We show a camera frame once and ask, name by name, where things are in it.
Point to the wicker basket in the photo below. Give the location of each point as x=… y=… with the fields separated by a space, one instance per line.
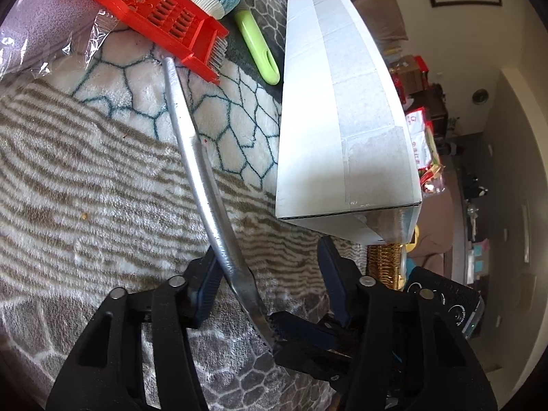
x=383 y=265

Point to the silver metal tongs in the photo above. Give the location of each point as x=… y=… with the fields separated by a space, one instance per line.
x=188 y=137

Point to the dark wooden cabinet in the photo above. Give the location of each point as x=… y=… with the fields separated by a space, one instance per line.
x=439 y=111

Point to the brown armchair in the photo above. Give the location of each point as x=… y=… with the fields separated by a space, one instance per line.
x=432 y=248

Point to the clear plastic bag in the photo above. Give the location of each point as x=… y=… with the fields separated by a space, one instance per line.
x=43 y=30

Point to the red white snack bag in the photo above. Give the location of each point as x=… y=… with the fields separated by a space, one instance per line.
x=419 y=137

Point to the white cardboard box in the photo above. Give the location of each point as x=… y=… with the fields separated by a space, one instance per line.
x=342 y=115

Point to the red plastic grater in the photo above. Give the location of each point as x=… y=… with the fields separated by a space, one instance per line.
x=141 y=8

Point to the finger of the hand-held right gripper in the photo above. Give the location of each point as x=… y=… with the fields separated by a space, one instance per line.
x=308 y=361
x=308 y=329

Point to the round ceiling light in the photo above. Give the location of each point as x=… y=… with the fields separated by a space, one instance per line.
x=480 y=96

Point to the brown cardboard box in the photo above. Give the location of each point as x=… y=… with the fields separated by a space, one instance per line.
x=409 y=77

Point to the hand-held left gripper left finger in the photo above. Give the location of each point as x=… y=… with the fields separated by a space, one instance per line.
x=206 y=284

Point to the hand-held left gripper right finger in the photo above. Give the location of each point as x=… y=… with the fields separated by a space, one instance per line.
x=336 y=280

